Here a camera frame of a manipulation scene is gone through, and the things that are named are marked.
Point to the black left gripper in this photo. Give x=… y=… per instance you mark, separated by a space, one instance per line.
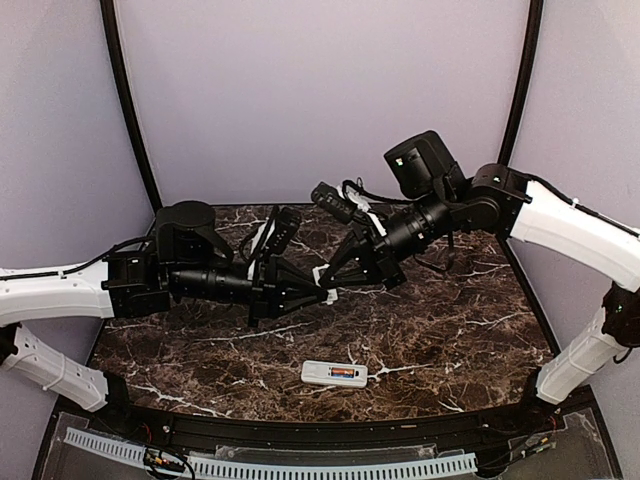
x=269 y=290

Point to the black front table rail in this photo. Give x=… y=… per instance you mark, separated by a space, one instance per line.
x=486 y=428

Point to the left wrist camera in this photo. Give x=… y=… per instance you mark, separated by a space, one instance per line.
x=286 y=224

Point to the black right corner post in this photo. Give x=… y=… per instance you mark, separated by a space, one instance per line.
x=521 y=89

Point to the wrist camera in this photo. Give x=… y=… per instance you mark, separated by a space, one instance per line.
x=286 y=224
x=328 y=198

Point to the white remote control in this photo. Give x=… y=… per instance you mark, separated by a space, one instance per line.
x=318 y=373

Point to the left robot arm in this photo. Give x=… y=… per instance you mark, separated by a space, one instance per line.
x=182 y=257

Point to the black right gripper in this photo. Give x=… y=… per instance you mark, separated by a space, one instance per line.
x=372 y=270

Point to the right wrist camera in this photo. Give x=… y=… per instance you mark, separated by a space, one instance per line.
x=328 y=198

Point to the black left corner post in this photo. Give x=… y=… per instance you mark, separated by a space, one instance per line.
x=128 y=109

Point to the white slotted cable duct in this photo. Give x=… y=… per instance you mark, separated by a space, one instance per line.
x=247 y=463

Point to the black corner post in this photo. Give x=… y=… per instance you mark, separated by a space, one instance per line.
x=128 y=109
x=521 y=89

